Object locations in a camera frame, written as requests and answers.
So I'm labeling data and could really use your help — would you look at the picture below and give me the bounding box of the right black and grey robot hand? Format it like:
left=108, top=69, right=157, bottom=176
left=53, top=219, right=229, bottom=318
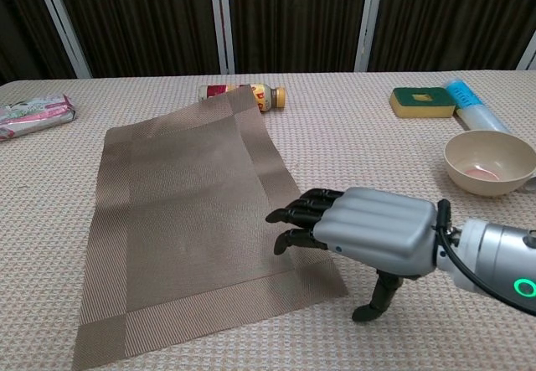
left=265, top=186, right=440, bottom=324

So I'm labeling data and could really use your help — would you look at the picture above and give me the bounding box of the beige plastic bowl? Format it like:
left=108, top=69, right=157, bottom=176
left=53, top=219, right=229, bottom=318
left=443, top=130, right=536, bottom=198

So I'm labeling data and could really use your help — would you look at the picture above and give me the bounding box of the brown woven placemat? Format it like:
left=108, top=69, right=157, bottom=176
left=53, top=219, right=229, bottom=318
left=71, top=85, right=349, bottom=371

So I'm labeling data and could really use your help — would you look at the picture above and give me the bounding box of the beige woven tablecloth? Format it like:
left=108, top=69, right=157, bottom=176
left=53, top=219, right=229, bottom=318
left=0, top=70, right=536, bottom=371

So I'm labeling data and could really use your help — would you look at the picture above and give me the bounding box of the green and yellow sponge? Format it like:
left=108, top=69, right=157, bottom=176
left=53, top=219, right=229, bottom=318
left=389, top=86, right=456, bottom=120

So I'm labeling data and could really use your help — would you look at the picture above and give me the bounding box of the clear bag roll blue label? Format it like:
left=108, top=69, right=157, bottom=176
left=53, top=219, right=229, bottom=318
left=444, top=77, right=536, bottom=194

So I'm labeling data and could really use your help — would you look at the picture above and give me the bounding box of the Costa coffee bottle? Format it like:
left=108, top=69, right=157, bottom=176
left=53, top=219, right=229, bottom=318
left=198, top=85, right=288, bottom=114

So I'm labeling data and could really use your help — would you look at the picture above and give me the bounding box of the dark pleated screen panel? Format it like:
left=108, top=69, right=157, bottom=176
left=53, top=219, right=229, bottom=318
left=49, top=0, right=221, bottom=80
left=0, top=0, right=79, bottom=85
left=368, top=0, right=536, bottom=73
left=225, top=0, right=372, bottom=75

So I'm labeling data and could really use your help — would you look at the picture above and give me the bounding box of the floral pink tissue pack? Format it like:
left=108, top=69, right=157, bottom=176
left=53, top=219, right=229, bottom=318
left=0, top=93, right=77, bottom=142

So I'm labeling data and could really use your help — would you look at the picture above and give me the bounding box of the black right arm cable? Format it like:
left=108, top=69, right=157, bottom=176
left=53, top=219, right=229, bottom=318
left=436, top=198, right=536, bottom=313

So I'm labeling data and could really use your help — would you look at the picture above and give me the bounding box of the white screen frame post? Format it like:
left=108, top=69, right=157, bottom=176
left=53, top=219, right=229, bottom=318
left=29, top=0, right=93, bottom=80
left=353, top=0, right=386, bottom=74
left=208, top=0, right=236, bottom=75
left=515, top=31, right=536, bottom=72

